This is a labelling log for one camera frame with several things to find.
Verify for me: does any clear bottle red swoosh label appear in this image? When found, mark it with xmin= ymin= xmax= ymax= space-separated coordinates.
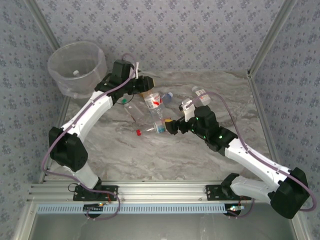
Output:
xmin=143 ymin=91 xmax=166 ymax=121

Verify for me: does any clear bottle blue cap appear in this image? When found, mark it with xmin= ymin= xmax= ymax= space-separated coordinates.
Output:
xmin=161 ymin=91 xmax=174 ymax=104

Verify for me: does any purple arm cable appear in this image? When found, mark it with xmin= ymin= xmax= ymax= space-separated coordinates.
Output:
xmin=191 ymin=91 xmax=317 ymax=220
xmin=41 ymin=52 xmax=121 ymax=221

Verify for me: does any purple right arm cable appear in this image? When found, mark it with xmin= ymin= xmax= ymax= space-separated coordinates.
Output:
xmin=191 ymin=91 xmax=317 ymax=220

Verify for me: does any light blue slotted cable duct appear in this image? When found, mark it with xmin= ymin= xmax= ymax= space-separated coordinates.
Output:
xmin=36 ymin=202 xmax=232 ymax=215

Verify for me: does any clear bottle green cap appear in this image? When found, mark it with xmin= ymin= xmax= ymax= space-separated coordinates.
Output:
xmin=121 ymin=98 xmax=145 ymax=124

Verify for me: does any aluminium mounting rail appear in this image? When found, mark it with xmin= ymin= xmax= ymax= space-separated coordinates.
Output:
xmin=26 ymin=181 xmax=300 ymax=203

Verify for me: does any clear plastic trash bin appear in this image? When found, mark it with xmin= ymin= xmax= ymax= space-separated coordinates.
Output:
xmin=47 ymin=40 xmax=108 ymax=99

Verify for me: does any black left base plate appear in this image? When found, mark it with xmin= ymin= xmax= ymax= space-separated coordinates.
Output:
xmin=72 ymin=184 xmax=119 ymax=202

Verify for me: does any translucent plastic bin liner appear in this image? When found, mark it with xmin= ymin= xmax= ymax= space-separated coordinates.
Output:
xmin=47 ymin=40 xmax=108 ymax=99

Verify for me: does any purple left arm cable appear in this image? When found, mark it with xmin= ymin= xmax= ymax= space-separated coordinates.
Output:
xmin=41 ymin=52 xmax=121 ymax=221

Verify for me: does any small black controller board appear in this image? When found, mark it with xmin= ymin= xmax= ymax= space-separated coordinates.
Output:
xmin=83 ymin=202 xmax=105 ymax=218
xmin=226 ymin=204 xmax=245 ymax=218

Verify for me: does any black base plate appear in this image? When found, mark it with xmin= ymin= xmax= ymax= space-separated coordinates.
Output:
xmin=72 ymin=184 xmax=119 ymax=202
xmin=205 ymin=184 xmax=252 ymax=201

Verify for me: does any clear bottle white printed label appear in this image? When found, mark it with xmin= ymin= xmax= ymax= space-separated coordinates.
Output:
xmin=191 ymin=85 xmax=212 ymax=106

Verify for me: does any aluminium frame post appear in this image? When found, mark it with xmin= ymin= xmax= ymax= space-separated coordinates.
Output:
xmin=24 ymin=0 xmax=60 ymax=50
xmin=246 ymin=0 xmax=299 ymax=74

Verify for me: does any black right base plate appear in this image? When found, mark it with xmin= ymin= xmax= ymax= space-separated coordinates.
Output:
xmin=205 ymin=184 xmax=252 ymax=201

